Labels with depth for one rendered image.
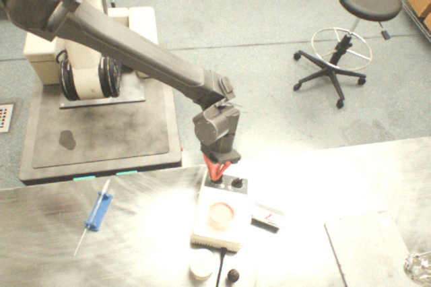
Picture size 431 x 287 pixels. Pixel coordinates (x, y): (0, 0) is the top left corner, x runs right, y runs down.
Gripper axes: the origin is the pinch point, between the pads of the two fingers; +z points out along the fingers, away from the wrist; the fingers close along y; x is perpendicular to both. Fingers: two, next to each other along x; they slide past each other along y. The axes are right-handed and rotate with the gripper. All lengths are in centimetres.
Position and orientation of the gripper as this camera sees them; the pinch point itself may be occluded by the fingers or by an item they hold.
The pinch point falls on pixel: (214, 176)
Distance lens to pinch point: 79.6
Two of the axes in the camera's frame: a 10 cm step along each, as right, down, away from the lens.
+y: 5.1, 5.0, -7.0
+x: 8.4, -1.2, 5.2
